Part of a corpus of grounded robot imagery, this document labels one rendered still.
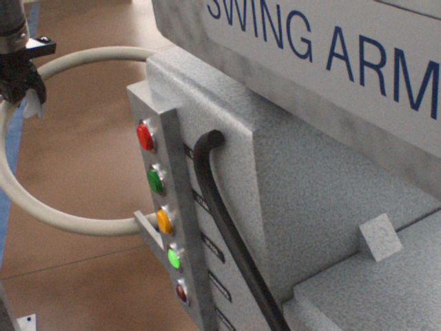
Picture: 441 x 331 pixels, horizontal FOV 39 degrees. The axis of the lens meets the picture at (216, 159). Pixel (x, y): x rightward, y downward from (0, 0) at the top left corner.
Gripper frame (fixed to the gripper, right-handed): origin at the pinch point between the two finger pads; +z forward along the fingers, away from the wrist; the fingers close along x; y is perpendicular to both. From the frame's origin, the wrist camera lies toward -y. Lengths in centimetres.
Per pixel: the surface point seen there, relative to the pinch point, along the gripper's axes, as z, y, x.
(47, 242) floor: 161, -40, -56
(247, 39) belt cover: -76, 38, 64
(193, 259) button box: -45, 38, 61
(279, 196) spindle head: -63, 38, 68
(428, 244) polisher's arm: -56, 31, 80
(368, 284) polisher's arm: -56, 38, 77
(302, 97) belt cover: -76, 41, 69
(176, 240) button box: -45, 36, 58
